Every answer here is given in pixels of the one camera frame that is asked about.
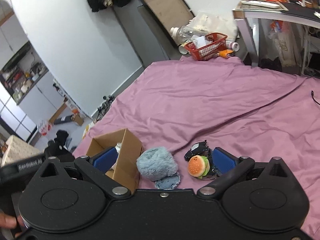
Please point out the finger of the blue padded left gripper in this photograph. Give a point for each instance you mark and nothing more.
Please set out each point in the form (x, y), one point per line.
(93, 171)

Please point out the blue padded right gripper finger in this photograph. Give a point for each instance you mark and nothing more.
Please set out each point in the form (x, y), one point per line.
(231, 171)

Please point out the fluffy light blue plush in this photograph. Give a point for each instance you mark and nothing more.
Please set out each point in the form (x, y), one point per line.
(156, 163)

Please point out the person's hand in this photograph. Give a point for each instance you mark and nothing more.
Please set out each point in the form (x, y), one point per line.
(9, 223)

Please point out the brown cardboard box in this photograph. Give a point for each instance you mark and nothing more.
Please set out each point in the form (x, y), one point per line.
(128, 148)

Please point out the plush hamburger toy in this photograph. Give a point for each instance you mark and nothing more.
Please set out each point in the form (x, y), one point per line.
(198, 166)

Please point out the black plush on floor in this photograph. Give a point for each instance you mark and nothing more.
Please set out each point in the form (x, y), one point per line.
(56, 147)

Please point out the pink bed sheet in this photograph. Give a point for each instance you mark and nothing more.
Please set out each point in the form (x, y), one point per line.
(259, 113)

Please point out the blue denim fabric piece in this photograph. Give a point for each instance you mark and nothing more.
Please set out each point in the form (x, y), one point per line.
(169, 182)

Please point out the white dotted storage box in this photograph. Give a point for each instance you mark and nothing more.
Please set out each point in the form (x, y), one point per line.
(17, 149)

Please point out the black handheld device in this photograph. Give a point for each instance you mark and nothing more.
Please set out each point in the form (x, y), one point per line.
(16, 176)

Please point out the orange small box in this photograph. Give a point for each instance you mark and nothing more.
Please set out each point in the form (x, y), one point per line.
(226, 53)

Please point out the red plastic basket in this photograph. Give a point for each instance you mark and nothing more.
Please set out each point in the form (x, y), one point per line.
(213, 44)

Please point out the clear plastic bottle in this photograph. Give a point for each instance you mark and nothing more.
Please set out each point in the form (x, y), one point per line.
(183, 33)

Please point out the white plastic bag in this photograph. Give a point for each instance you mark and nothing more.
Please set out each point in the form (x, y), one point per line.
(215, 24)

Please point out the grey desk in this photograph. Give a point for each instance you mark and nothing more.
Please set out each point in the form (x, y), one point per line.
(247, 21)

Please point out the open wall shelf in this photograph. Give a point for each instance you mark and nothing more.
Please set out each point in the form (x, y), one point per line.
(22, 72)

